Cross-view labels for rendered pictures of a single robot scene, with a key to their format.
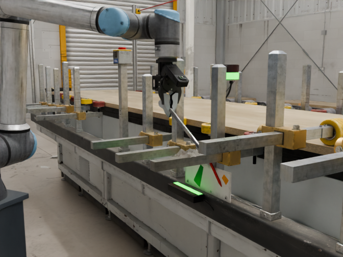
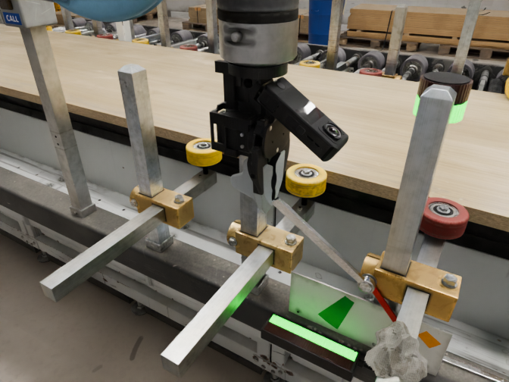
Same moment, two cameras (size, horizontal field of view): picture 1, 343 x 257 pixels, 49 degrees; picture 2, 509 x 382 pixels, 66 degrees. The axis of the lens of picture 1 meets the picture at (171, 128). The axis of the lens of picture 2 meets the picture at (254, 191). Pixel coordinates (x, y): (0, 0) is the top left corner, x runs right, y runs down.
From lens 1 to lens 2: 1.00 m
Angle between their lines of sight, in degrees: 34
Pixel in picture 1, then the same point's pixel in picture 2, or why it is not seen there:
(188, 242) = not seen: hidden behind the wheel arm
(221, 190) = not seen: hidden behind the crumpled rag
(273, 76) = not seen: outside the picture
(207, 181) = (364, 327)
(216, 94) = (426, 170)
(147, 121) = (150, 174)
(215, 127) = (409, 239)
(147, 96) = (142, 120)
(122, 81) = (45, 70)
